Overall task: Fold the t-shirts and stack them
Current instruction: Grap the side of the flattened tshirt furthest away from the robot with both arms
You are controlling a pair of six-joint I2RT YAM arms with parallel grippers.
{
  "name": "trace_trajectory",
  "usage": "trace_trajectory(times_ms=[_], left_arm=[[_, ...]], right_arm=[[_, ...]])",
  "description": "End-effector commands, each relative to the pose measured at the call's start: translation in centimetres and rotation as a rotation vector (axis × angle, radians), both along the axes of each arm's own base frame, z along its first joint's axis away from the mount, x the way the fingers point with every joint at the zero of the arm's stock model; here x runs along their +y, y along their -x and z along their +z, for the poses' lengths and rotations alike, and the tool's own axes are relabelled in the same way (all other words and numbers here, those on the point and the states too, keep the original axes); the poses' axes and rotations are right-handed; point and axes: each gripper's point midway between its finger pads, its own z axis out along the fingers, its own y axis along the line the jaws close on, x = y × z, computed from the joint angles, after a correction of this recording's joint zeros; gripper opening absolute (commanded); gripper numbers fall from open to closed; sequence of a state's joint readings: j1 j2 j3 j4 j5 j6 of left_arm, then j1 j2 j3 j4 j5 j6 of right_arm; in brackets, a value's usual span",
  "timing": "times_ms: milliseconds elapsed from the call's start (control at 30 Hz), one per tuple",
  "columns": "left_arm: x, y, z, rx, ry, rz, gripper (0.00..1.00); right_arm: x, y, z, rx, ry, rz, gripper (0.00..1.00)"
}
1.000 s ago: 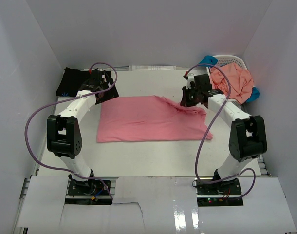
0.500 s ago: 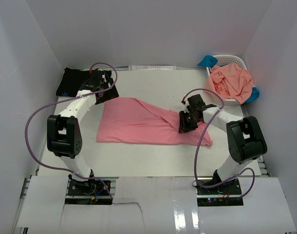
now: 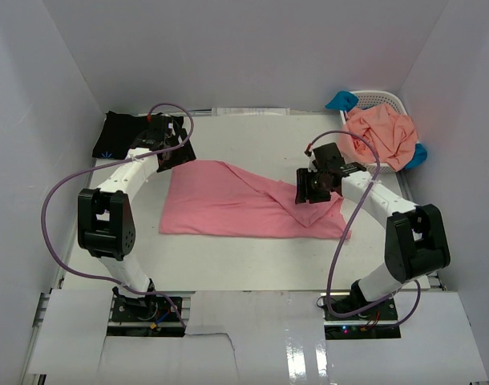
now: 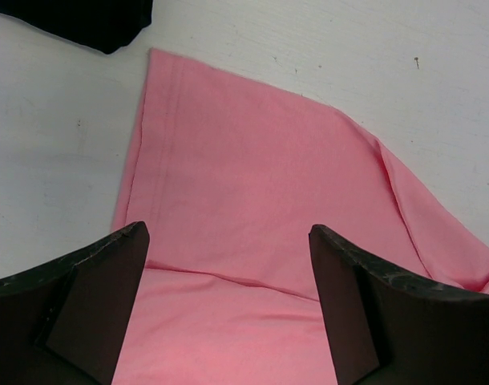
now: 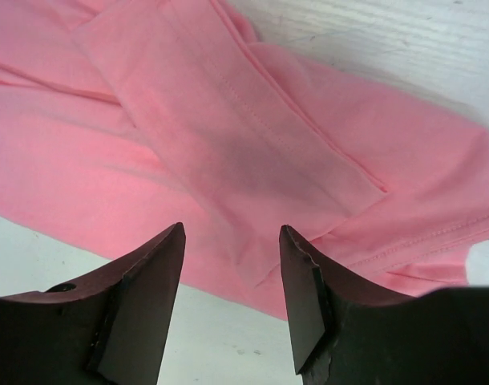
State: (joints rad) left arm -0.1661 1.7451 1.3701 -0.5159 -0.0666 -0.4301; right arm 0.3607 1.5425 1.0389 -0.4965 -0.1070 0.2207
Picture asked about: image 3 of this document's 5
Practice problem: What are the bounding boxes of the white perforated laundry basket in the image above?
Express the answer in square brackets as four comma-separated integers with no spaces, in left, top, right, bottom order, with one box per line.
[340,90,407,173]

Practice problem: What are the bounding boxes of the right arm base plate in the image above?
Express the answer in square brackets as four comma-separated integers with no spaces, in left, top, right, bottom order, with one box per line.
[316,294,402,341]

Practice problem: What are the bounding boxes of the salmon orange t shirt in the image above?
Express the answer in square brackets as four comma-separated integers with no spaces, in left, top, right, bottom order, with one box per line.
[337,103,418,171]

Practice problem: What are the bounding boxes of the pink t shirt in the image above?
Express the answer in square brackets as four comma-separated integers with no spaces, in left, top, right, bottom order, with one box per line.
[159,160,346,240]

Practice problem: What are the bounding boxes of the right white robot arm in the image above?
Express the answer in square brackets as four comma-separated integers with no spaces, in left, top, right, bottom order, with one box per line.
[295,143,451,320]

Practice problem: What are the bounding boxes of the blue t shirt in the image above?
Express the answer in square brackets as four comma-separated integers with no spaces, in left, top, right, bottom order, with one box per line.
[325,91,428,172]

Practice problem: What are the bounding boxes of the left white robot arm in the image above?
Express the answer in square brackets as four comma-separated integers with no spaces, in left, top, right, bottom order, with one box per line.
[78,115,196,320]

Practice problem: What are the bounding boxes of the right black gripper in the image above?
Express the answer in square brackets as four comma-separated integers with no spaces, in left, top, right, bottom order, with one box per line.
[295,168,333,205]

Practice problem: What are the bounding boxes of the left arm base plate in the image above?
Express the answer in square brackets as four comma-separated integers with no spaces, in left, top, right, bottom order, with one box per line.
[107,287,185,338]

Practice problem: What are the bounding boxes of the white paper sheets at back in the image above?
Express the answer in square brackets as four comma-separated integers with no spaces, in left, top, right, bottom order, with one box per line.
[191,107,291,116]

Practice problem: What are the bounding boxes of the folded black t shirt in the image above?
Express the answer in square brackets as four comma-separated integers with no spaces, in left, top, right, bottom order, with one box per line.
[92,111,164,160]

